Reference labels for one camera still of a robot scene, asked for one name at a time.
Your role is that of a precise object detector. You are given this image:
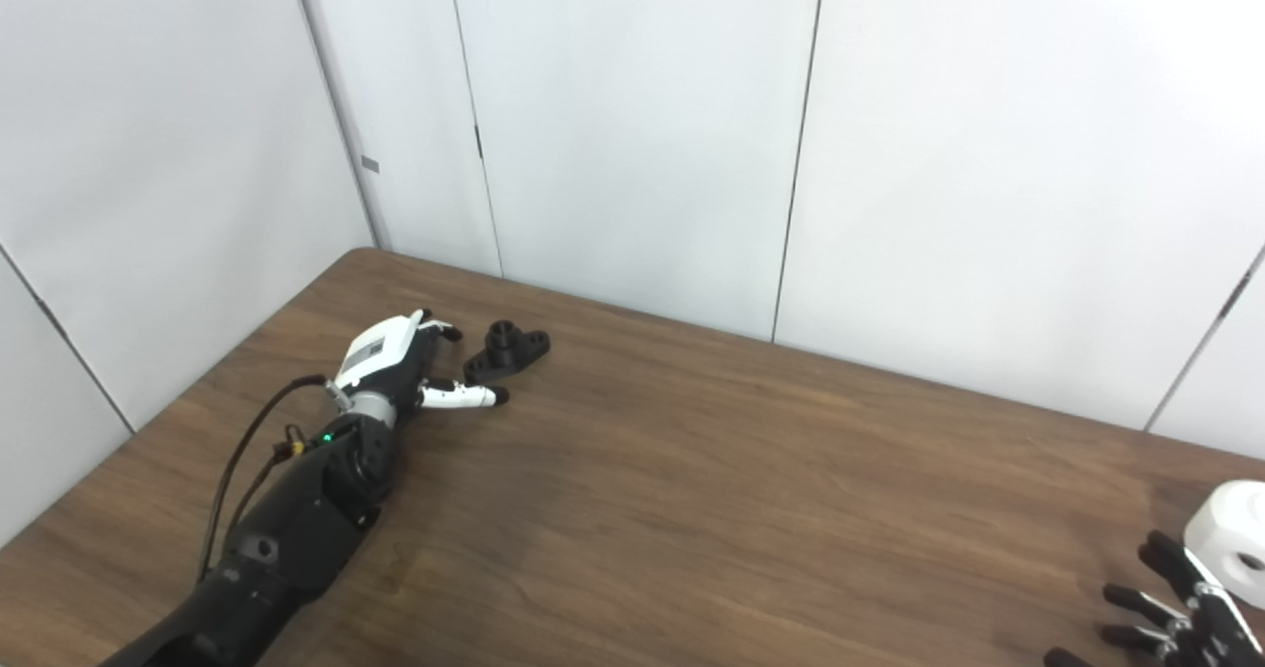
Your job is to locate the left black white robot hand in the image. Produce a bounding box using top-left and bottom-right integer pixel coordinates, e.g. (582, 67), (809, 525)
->
(333, 308), (511, 421)

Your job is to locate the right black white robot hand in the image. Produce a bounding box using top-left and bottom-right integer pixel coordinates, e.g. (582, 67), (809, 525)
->
(1044, 531), (1265, 667)

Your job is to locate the round white piece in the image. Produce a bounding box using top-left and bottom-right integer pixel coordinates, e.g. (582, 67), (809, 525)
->
(1183, 480), (1265, 611)

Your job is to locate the black flanged holder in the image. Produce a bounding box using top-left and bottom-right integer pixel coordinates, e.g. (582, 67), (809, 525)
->
(463, 320), (551, 385)

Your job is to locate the thin wire with yellow plug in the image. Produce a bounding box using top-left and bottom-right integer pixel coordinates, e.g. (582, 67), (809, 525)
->
(232, 425), (307, 530)

